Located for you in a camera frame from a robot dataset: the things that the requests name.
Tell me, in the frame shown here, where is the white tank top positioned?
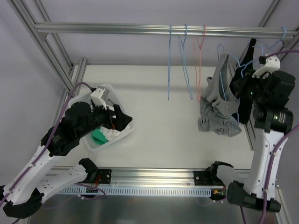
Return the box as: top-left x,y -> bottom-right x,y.
100,125 -> 131,141

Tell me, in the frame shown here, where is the blue hanger with black top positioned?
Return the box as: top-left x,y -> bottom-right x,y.
216,44 -> 264,123

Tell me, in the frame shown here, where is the green tank top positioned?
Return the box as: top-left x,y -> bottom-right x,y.
91,129 -> 108,145

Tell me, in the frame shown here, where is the black tank top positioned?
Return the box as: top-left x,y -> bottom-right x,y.
229,39 -> 256,125

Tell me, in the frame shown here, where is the pink wire hanger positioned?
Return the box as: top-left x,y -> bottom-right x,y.
192,25 -> 206,103

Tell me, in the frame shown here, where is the blue wire hanger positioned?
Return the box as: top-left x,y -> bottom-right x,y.
167,24 -> 172,100
178,24 -> 193,100

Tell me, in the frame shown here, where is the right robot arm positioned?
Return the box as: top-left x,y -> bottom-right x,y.
208,71 -> 295,212

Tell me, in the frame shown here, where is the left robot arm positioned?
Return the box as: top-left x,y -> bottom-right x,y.
0,102 -> 133,219

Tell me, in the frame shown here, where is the white plastic basket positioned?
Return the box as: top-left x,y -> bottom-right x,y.
82,84 -> 135,152

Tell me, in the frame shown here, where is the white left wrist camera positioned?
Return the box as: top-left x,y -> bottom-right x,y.
90,86 -> 109,109

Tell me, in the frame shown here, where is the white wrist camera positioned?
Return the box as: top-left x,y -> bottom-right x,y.
252,55 -> 280,79
90,86 -> 109,109

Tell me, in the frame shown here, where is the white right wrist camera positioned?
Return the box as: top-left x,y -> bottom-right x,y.
252,55 -> 280,79

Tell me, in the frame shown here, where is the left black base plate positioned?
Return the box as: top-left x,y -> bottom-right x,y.
95,168 -> 112,184

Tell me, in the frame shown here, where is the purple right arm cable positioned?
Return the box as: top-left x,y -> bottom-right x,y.
240,50 -> 299,224

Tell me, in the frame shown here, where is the white slotted cable duct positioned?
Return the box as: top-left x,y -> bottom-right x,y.
59,185 -> 212,197

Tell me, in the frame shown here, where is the aluminium frame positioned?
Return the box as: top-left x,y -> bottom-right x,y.
7,0 -> 299,224

